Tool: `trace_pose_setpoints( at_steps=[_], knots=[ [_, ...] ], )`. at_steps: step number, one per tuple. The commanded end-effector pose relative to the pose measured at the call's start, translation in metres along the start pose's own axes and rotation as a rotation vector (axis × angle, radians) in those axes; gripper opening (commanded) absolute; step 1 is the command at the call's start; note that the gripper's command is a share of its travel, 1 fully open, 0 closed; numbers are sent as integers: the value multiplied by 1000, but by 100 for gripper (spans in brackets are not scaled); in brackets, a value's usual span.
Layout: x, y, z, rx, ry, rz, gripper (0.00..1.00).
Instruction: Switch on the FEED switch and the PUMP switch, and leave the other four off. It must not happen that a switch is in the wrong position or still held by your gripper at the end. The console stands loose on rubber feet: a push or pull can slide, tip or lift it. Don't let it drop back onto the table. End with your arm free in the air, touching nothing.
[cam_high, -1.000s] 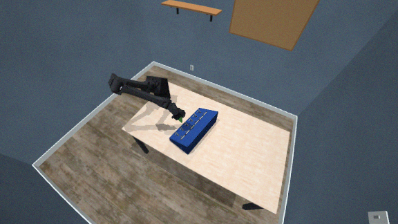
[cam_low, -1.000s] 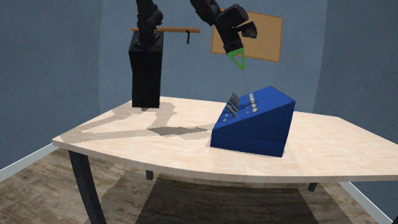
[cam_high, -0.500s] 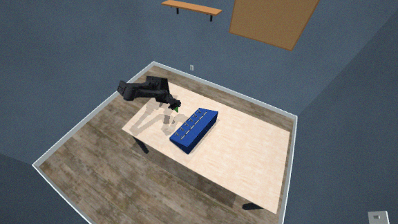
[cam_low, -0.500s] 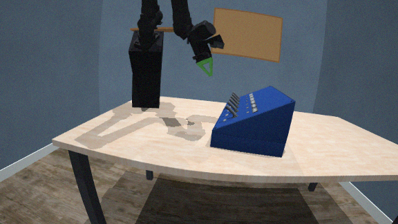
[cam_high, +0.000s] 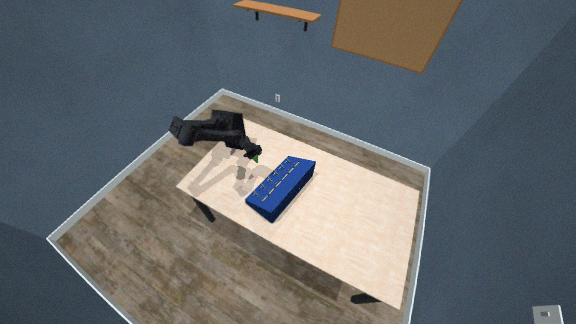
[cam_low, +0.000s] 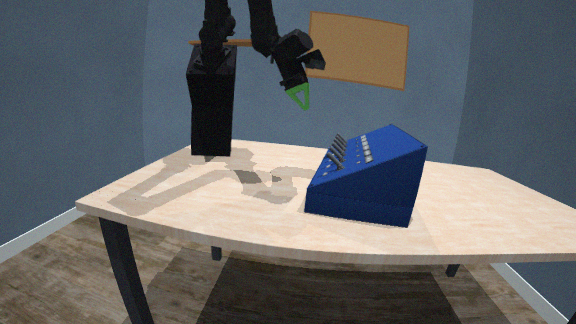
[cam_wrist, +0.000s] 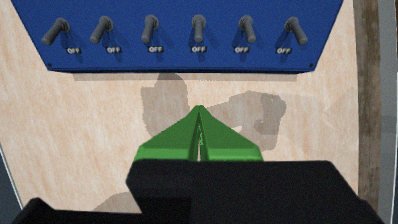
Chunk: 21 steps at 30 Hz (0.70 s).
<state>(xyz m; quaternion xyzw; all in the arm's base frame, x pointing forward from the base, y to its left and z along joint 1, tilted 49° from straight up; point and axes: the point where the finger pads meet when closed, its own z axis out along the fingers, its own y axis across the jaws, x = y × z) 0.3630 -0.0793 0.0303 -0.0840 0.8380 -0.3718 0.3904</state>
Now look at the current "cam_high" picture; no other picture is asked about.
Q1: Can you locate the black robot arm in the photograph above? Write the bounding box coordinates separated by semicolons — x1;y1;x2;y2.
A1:
168;112;262;155

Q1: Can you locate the blue switch panel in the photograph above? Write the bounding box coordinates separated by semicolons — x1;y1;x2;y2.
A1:
245;156;316;224

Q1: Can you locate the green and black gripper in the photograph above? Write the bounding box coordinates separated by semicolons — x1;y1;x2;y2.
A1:
243;152;258;163

